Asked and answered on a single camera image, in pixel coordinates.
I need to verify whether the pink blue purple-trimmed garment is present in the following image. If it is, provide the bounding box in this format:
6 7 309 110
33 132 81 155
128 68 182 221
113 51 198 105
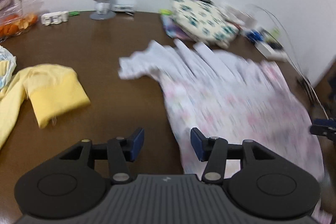
161 15 194 42

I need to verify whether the pink floral ruffled garment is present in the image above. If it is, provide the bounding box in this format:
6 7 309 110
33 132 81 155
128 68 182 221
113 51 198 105
117 39 333 224

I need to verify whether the white power strip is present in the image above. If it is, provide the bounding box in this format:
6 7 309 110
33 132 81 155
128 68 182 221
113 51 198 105
255 42 288 62

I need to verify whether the blue toy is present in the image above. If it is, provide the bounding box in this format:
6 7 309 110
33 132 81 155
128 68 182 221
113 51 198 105
245 30 263 43

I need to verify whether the white small device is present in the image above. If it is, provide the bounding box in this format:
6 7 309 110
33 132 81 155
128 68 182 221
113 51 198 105
112 0 136 14

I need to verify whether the clear box of orange peels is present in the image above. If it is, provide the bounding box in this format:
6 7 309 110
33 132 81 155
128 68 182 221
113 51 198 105
0 0 44 42

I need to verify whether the dark tissue box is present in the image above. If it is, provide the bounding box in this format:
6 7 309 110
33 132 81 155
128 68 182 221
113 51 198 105
218 2 257 30

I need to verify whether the black phone stand clamp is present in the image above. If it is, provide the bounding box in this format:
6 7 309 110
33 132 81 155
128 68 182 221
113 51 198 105
297 77 319 105

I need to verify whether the cream green-flower garment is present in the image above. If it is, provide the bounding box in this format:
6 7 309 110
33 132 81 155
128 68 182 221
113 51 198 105
171 0 240 49

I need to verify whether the brown cardboard board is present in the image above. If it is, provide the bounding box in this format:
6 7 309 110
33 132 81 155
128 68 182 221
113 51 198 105
315 60 335 110

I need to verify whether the green tissue pack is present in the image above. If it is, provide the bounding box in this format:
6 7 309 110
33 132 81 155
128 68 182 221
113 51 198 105
159 9 173 16

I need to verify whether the white charging cable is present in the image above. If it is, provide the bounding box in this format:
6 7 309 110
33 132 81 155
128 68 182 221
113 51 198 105
245 3 330 119

